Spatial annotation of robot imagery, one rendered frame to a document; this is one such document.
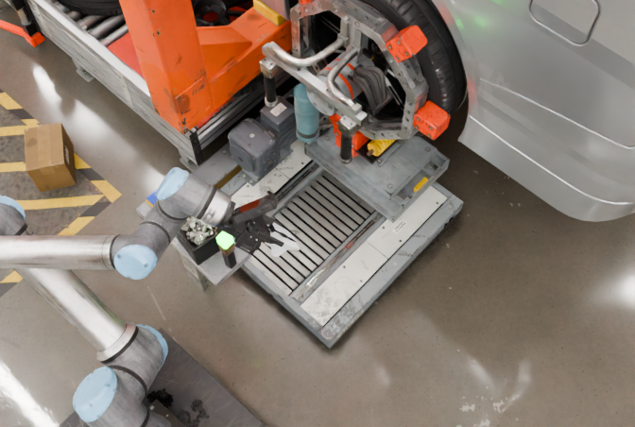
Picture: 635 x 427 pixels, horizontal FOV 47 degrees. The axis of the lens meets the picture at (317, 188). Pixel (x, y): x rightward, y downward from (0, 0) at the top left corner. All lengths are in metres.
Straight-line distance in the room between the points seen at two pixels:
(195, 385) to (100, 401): 0.44
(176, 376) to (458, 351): 1.08
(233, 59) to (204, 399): 1.20
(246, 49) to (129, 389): 1.27
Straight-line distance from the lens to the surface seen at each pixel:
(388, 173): 2.98
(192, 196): 1.80
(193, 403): 2.56
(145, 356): 2.36
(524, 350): 2.99
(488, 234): 3.16
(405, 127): 2.43
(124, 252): 1.79
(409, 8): 2.24
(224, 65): 2.72
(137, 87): 3.11
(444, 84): 2.30
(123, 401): 2.28
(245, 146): 2.84
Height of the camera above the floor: 2.74
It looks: 59 degrees down
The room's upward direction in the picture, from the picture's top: 1 degrees counter-clockwise
